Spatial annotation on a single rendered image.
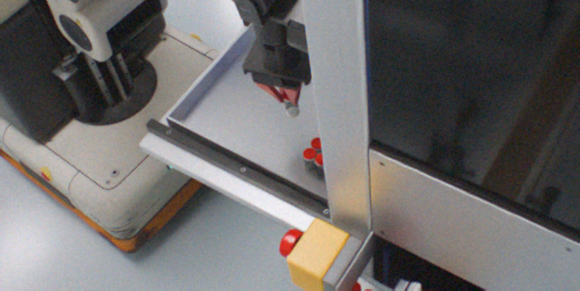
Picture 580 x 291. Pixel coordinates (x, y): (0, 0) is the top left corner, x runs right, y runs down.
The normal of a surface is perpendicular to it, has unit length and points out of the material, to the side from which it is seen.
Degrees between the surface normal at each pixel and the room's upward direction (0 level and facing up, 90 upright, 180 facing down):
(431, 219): 90
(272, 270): 0
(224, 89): 0
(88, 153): 0
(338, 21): 90
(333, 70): 90
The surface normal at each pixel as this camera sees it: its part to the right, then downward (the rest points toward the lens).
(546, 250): -0.54, 0.70
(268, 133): -0.11, -0.60
